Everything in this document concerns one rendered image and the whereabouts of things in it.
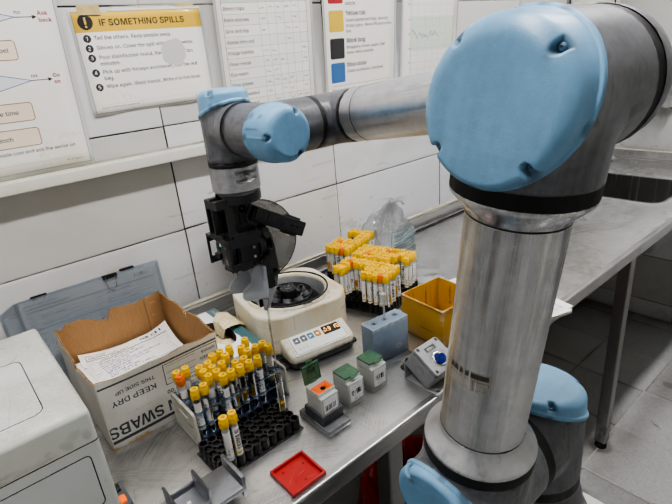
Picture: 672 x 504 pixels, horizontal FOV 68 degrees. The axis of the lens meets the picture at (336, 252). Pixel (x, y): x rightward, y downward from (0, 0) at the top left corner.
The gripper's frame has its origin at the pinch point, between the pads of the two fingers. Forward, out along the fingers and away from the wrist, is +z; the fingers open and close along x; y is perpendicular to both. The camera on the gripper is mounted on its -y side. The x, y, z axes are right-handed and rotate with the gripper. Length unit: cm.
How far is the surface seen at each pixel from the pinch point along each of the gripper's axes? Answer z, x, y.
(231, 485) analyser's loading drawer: 22.1, 10.0, 17.1
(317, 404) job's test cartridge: 20.8, 6.7, -3.4
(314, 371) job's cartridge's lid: 16.7, 3.2, -6.1
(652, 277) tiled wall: 90, -8, -246
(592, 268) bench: 26, 15, -101
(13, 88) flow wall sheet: -37, -50, 19
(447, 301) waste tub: 22, 0, -52
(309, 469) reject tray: 26.0, 13.3, 4.5
